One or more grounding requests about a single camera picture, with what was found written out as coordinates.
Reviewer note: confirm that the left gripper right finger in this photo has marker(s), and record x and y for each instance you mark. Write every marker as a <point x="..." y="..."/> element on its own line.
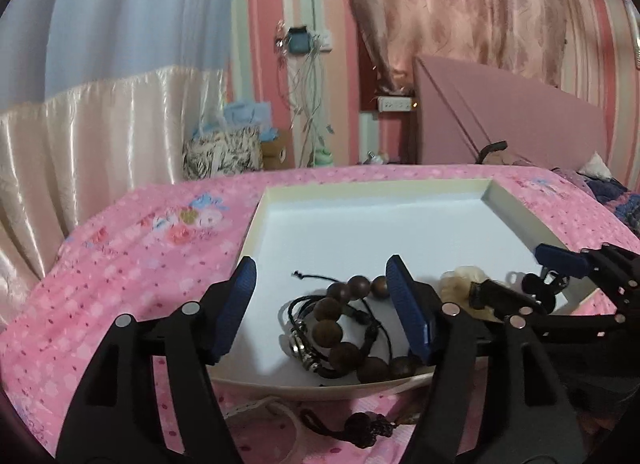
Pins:
<point x="526" y="416"/>

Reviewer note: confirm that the blue and cream curtain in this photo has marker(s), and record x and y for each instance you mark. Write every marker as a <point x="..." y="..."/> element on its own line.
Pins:
<point x="98" y="97"/>

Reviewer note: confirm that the teal pouch charger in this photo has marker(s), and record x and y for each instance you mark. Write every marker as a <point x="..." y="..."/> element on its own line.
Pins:
<point x="298" y="41"/>

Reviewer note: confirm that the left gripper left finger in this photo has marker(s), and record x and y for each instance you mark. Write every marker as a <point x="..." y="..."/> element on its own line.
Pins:
<point x="114" y="417"/>

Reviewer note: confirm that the black white floral bag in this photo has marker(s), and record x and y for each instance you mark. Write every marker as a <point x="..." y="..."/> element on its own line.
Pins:
<point x="223" y="152"/>

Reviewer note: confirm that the white wall socket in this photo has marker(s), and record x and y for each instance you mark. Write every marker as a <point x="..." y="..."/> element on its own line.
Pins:
<point x="323" y="41"/>

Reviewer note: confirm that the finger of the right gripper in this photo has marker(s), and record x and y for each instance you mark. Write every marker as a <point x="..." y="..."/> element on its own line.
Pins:
<point x="504" y="301"/>
<point x="562" y="261"/>

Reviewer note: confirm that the purple patterned pillow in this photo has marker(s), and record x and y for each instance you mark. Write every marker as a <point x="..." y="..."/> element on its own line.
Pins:
<point x="623" y="203"/>

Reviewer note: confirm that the light blue gift bag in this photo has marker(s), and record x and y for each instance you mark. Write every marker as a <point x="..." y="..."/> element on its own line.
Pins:
<point x="236" y="116"/>

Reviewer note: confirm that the pink patterned curtain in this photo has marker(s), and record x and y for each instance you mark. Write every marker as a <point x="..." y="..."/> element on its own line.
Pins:
<point x="525" y="37"/>

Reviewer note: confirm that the white power strip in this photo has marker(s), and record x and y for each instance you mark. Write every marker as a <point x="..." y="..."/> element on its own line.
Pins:
<point x="394" y="104"/>

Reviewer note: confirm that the pink padded headboard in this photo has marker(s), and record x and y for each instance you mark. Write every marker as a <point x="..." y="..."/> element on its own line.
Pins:
<point x="465" y="106"/>

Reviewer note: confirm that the white shallow tray box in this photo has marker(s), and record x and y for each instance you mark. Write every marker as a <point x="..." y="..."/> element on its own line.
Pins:
<point x="302" y="237"/>

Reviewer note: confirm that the watch with beige strap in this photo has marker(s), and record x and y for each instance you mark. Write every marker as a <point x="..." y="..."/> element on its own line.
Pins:
<point x="267" y="431"/>

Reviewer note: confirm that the brown cardboard box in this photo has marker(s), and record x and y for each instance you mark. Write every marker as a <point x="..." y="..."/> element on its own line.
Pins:
<point x="278" y="153"/>

